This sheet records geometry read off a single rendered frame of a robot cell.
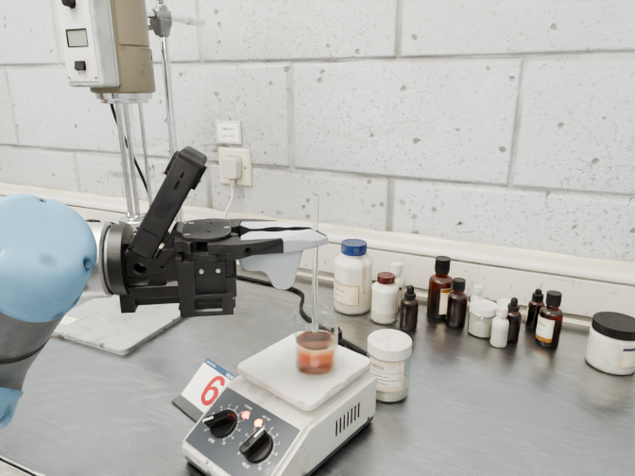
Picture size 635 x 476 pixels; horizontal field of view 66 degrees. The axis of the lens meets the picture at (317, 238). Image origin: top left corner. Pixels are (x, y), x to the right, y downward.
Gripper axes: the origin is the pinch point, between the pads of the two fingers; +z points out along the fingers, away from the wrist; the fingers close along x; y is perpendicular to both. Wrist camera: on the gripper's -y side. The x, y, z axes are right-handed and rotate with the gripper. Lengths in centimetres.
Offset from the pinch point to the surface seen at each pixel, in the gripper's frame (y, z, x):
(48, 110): -7, -59, -99
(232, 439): 21.5, -9.3, 4.3
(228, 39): -23, -9, -66
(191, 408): 25.6, -14.9, -7.3
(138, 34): -21.8, -22.7, -38.5
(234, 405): 20.0, -9.1, 0.6
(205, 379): 23.4, -13.2, -10.4
